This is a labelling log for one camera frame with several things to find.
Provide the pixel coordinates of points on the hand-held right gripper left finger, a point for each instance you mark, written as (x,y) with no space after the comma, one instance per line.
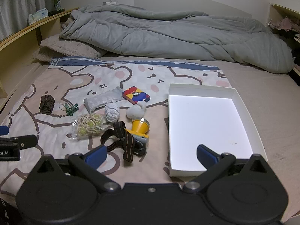
(95,157)

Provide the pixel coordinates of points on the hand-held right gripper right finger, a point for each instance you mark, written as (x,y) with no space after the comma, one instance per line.
(207,157)

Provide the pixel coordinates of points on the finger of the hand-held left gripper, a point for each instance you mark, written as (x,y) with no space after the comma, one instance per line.
(3,130)
(25,141)

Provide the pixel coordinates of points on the white cardboard box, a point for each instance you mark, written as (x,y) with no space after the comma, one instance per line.
(199,117)

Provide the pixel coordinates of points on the white patterned cloth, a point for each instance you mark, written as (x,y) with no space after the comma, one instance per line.
(112,112)

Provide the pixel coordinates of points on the green clothes peg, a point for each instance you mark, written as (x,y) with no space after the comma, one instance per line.
(71,106)
(73,112)

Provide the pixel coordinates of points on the clear plastic packet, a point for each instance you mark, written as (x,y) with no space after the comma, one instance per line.
(100,99)

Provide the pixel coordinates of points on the pale grey cloth ball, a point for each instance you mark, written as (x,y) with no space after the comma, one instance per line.
(135,111)

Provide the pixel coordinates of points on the colourful card box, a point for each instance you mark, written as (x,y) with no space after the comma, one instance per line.
(136,95)

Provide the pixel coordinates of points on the bear printed blanket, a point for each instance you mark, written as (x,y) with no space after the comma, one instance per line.
(58,82)

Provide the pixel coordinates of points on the beige bed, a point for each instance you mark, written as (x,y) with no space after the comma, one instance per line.
(269,98)

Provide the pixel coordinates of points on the wooden bedside shelf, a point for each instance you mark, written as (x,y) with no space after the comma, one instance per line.
(25,35)

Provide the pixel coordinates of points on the beige fleece blanket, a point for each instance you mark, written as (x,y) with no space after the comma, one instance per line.
(68,48)

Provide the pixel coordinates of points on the tissue pack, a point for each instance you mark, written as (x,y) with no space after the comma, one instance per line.
(37,16)

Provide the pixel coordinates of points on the pale curtain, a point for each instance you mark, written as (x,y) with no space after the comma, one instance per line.
(16,9)

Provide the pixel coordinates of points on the grey duvet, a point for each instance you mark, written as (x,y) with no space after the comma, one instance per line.
(164,35)

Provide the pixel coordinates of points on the green glass bottle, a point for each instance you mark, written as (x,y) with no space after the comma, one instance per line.
(57,2)

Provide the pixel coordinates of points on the pink crumpled clothing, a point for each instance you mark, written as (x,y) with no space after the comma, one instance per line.
(284,23)

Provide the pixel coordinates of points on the white power adapter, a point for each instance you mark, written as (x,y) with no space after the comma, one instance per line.
(109,3)

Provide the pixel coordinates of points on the cream open shelf unit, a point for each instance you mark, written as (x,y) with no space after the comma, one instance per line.
(275,13)

